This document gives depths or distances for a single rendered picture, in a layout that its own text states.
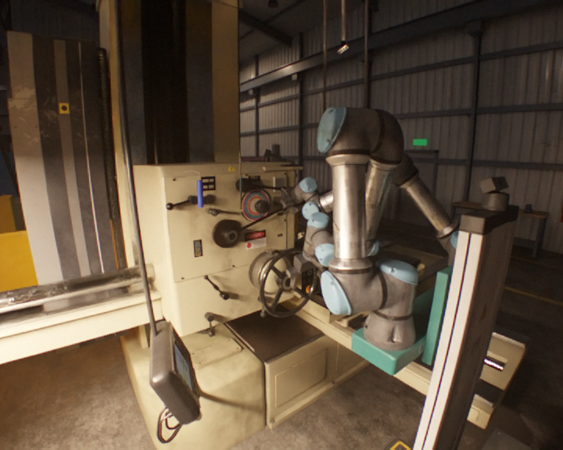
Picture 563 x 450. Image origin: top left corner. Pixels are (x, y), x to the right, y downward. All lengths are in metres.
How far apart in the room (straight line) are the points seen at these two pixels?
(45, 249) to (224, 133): 1.35
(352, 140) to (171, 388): 0.87
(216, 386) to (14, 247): 2.70
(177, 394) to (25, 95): 1.65
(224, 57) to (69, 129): 1.11
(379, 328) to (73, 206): 1.71
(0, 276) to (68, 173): 2.22
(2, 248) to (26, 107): 2.17
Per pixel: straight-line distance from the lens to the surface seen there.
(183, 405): 1.06
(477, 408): 1.88
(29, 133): 1.96
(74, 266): 2.04
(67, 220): 1.97
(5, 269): 3.93
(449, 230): 1.35
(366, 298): 0.76
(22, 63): 2.03
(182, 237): 1.39
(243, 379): 2.02
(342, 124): 0.72
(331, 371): 2.67
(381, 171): 0.85
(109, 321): 1.77
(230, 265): 1.53
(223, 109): 2.19
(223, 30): 2.34
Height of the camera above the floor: 1.91
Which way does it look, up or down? 13 degrees down
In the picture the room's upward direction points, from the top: straight up
